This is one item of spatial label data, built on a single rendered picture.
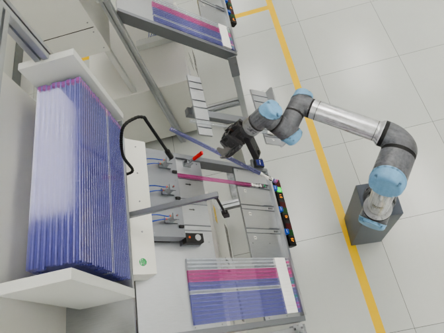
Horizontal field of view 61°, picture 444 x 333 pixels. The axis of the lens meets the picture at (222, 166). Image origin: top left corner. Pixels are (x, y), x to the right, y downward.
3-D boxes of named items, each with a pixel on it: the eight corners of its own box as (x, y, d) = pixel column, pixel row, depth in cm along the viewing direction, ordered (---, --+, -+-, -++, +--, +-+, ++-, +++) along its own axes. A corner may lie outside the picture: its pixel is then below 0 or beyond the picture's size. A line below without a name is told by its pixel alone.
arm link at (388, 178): (392, 207, 171) (420, 150, 123) (382, 236, 166) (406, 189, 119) (366, 197, 175) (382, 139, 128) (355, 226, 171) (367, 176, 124)
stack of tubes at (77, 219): (121, 125, 126) (79, 74, 102) (131, 280, 103) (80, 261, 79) (86, 135, 127) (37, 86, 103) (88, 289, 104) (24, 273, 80)
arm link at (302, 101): (431, 125, 127) (295, 80, 142) (421, 152, 124) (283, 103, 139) (419, 141, 138) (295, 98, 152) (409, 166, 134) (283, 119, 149)
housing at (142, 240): (130, 159, 149) (145, 141, 140) (139, 285, 127) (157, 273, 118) (110, 156, 145) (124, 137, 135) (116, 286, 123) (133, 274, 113)
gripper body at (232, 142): (224, 130, 154) (241, 114, 146) (240, 143, 156) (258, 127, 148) (218, 142, 149) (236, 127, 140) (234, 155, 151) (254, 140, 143)
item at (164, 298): (194, 167, 165) (200, 162, 161) (219, 328, 135) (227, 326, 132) (121, 156, 146) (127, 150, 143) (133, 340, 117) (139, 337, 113)
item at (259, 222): (261, 175, 184) (265, 172, 182) (296, 317, 154) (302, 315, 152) (230, 170, 173) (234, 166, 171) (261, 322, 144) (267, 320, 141)
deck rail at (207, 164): (259, 174, 188) (267, 168, 183) (259, 178, 187) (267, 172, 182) (121, 152, 147) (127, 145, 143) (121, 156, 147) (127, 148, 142)
